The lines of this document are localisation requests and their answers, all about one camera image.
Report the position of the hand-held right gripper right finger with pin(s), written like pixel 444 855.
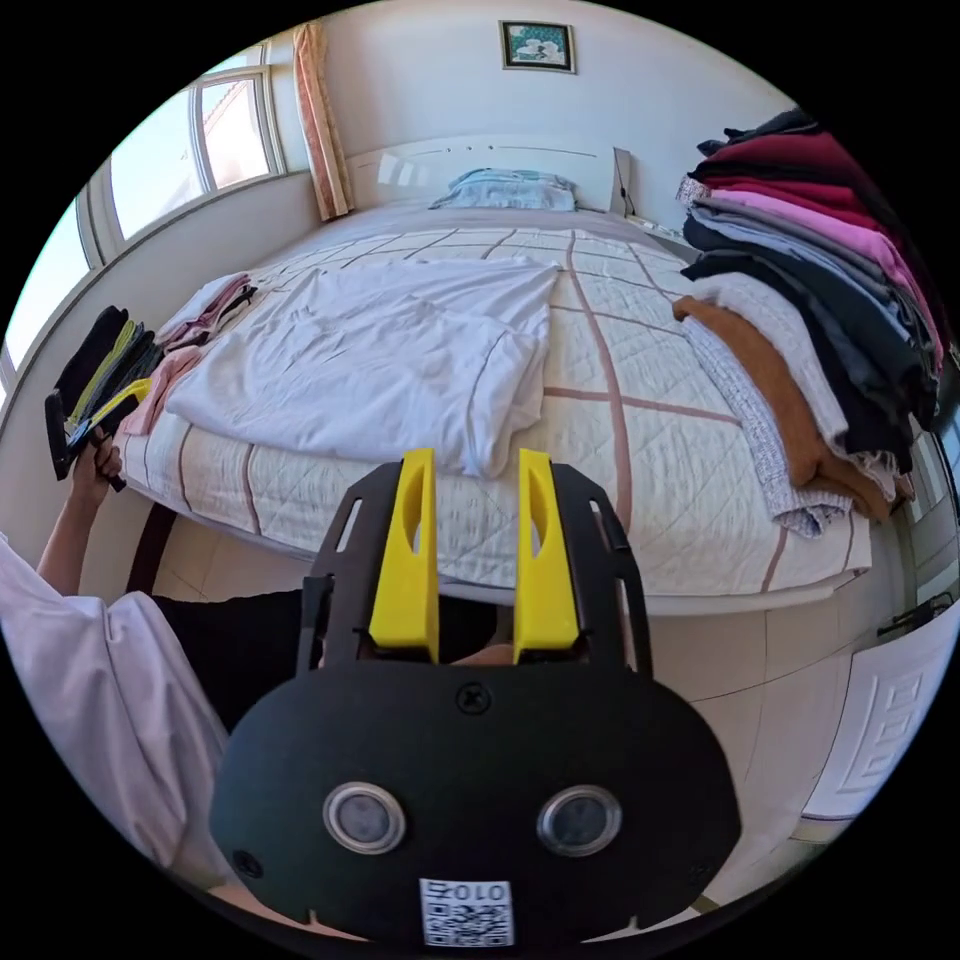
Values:
pixel 546 577

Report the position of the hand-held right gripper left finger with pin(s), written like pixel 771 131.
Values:
pixel 406 570

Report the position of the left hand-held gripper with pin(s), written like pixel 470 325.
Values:
pixel 100 429

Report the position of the person's left forearm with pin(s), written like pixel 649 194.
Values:
pixel 69 534

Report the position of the white short sleeve shirt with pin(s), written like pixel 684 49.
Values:
pixel 360 360

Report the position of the person's left hand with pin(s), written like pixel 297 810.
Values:
pixel 96 465

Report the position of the pile of dark yellow clothes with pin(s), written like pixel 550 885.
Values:
pixel 105 352

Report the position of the pile of white pink clothes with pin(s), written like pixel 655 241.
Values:
pixel 206 315

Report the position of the bed with checked quilt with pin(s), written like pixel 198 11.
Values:
pixel 660 450

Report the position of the window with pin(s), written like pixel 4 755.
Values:
pixel 157 157

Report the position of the person's body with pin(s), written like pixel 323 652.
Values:
pixel 90 697

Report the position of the striped pink curtain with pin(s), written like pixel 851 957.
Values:
pixel 322 127

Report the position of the tall pile of clothes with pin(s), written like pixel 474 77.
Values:
pixel 810 322

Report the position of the white cupboard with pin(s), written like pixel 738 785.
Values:
pixel 885 727

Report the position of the light blue pillow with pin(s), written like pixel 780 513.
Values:
pixel 502 189

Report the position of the framed picture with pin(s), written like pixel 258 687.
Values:
pixel 537 46

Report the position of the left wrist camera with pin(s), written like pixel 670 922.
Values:
pixel 56 439

